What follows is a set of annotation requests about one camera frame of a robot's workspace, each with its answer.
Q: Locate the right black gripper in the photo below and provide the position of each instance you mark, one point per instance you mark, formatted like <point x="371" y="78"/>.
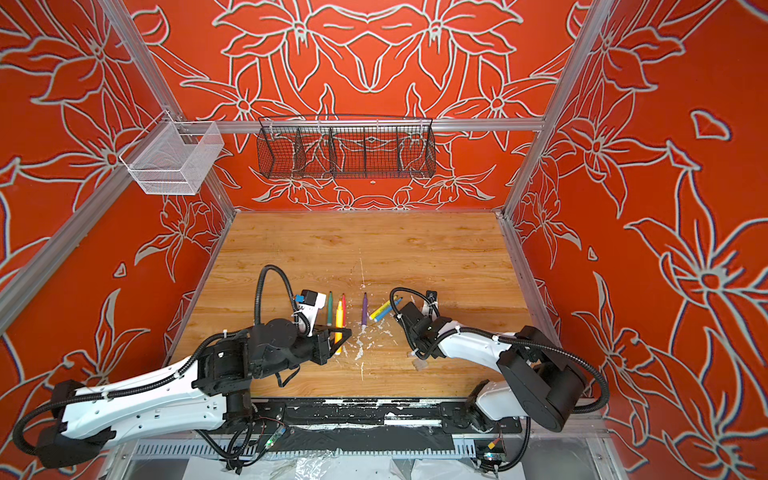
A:
<point x="411" y="339"/>

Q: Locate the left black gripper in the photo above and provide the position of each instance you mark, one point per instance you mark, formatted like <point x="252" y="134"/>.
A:
<point x="325" y="342"/>

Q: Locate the orange pen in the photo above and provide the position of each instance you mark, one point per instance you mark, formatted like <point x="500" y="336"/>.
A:
<point x="339" y="321"/>

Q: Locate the clear pen cap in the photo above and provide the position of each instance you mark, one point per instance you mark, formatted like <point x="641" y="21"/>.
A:
<point x="419" y="364"/>

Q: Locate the green pen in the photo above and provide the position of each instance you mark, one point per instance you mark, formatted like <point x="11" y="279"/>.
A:
<point x="330" y="309"/>

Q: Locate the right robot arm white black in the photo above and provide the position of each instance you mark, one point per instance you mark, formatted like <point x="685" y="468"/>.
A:
<point x="542" y="382"/>

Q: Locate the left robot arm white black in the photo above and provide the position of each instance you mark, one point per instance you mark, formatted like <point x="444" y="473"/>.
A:
<point x="208" y="391"/>

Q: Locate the yellow pen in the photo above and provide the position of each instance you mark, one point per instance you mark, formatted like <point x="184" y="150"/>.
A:
<point x="381" y="310"/>

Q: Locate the blue pen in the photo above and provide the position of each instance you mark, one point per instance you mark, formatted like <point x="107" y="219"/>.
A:
<point x="387" y="311"/>

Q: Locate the purple pen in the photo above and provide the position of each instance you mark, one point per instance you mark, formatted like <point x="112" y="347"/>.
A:
<point x="364" y="310"/>

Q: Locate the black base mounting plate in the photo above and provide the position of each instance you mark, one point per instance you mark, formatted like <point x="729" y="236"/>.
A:
<point x="445" y="415"/>

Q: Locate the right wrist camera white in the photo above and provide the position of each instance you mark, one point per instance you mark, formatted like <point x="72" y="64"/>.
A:
<point x="430" y="307"/>

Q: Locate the black wire basket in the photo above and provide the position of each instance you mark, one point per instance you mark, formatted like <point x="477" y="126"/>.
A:
<point x="351" y="147"/>

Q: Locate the white cable duct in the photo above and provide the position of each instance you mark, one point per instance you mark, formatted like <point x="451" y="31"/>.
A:
<point x="172" y="449"/>

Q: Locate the white wire basket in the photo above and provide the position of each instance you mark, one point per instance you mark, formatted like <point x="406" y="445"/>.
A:
<point x="173" y="157"/>

